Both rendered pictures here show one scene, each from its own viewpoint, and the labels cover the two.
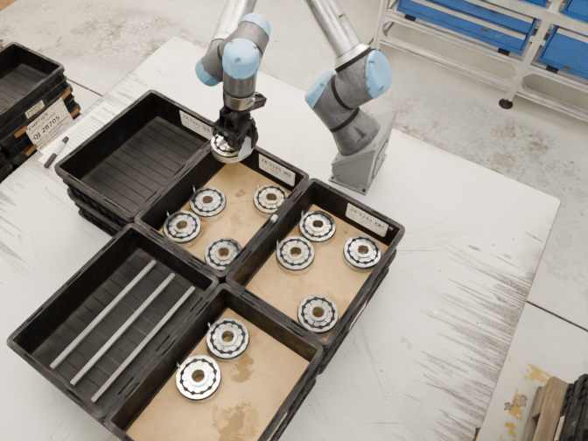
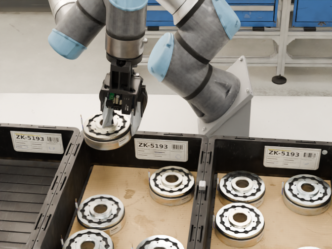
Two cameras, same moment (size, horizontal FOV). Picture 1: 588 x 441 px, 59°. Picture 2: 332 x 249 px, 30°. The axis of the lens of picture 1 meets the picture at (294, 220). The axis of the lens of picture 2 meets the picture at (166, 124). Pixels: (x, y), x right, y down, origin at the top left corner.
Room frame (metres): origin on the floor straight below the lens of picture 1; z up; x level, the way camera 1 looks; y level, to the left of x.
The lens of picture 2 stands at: (-0.10, 0.48, 1.78)
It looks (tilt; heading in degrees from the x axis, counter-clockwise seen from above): 36 degrees down; 338
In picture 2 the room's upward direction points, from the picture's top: 2 degrees counter-clockwise
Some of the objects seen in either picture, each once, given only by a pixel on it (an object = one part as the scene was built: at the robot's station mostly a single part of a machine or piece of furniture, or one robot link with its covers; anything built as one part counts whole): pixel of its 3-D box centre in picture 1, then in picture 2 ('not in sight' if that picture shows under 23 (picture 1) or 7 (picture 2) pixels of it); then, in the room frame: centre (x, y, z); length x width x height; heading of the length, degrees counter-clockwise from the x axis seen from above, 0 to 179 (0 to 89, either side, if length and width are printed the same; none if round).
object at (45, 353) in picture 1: (122, 320); not in sight; (0.48, 0.39, 0.87); 0.40 x 0.30 x 0.11; 149
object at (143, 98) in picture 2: (248, 134); (136, 99); (0.92, 0.13, 1.08); 0.05 x 0.02 x 0.09; 60
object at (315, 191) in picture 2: (362, 249); (308, 188); (0.73, -0.19, 0.86); 0.05 x 0.05 x 0.01
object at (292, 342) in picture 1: (220, 392); not in sight; (0.33, 0.14, 0.87); 0.40 x 0.30 x 0.11; 149
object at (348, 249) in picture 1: (362, 250); (307, 189); (0.73, -0.19, 0.86); 0.10 x 0.10 x 0.01
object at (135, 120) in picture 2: (244, 150); (134, 122); (0.90, 0.14, 1.03); 0.06 x 0.03 x 0.09; 150
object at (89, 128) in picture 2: (229, 142); (106, 124); (0.95, 0.19, 1.01); 0.10 x 0.10 x 0.01
